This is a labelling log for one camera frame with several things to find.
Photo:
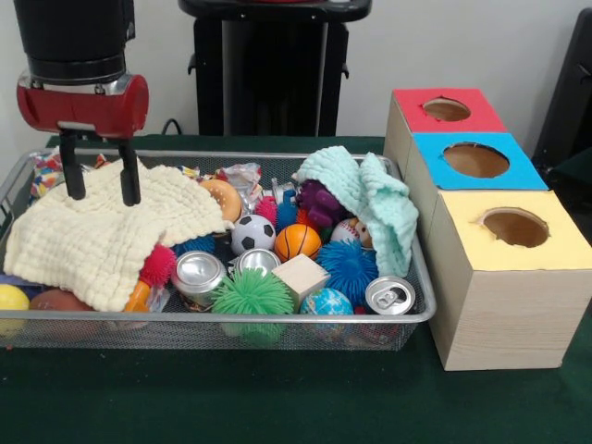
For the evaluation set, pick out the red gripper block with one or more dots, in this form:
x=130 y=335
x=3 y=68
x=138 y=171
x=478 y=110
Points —
x=83 y=109

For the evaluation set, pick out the small silver can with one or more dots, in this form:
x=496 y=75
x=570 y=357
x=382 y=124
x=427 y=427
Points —
x=257 y=262

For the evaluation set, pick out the white baseball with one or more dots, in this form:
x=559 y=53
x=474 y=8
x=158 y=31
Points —
x=347 y=231

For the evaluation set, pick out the silver can with open top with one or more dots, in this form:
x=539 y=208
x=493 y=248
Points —
x=201 y=276

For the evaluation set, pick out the clear mesh bin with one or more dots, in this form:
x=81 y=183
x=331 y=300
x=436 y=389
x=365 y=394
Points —
x=305 y=335

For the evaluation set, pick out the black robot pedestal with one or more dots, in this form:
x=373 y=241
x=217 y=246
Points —
x=268 y=74

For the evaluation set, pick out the small orange basketball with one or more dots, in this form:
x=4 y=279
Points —
x=297 y=242

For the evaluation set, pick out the brown toy football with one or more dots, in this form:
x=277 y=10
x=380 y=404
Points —
x=57 y=301

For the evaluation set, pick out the wooden cube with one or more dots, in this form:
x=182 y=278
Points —
x=302 y=277

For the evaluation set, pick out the large green spiky ball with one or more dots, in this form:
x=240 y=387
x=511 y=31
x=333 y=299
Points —
x=252 y=296

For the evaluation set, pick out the blue spiky ball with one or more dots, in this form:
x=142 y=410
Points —
x=347 y=270

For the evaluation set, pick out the dark green table cloth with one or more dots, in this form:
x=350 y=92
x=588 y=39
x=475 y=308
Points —
x=277 y=398

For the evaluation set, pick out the mint green muslin cloth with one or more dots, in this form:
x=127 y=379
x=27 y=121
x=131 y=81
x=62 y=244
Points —
x=375 y=199

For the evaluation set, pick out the orange plastic toy piece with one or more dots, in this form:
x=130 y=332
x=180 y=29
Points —
x=139 y=296

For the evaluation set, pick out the yellow ball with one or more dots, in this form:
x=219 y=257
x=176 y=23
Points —
x=11 y=298

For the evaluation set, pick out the small soccer ball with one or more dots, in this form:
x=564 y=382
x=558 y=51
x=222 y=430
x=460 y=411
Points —
x=252 y=234

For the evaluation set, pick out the black chair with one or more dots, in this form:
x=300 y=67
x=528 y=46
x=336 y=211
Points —
x=569 y=102

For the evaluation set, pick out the silver can with pull tab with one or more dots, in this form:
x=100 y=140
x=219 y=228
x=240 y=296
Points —
x=390 y=294

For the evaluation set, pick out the wooden box with three holes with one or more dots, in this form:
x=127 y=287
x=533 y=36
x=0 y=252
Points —
x=499 y=305

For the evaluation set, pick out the purple spiky ball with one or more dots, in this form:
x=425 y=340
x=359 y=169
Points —
x=319 y=202

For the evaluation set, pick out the small globe ball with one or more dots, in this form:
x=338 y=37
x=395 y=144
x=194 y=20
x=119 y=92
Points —
x=326 y=303

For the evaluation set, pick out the cream yellow muslin cloth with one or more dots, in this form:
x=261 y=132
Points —
x=102 y=240

